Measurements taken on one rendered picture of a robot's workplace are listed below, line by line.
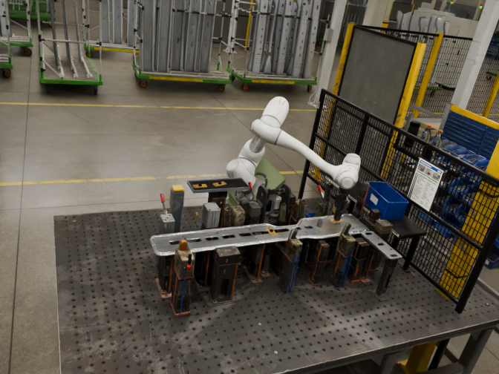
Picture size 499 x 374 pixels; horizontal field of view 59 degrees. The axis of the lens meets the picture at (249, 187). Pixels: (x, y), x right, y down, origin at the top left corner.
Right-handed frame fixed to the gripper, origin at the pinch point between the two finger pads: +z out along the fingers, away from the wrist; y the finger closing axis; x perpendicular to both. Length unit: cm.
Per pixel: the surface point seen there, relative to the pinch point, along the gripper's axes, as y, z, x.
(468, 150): -66, -11, 187
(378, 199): -5.1, -5.6, 34.8
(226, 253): 19, 4, -83
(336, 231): 7.8, 6.7, -4.4
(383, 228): 16.9, 2.3, 23.9
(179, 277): 23, 11, -109
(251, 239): 5, 7, -62
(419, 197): 10, -14, 54
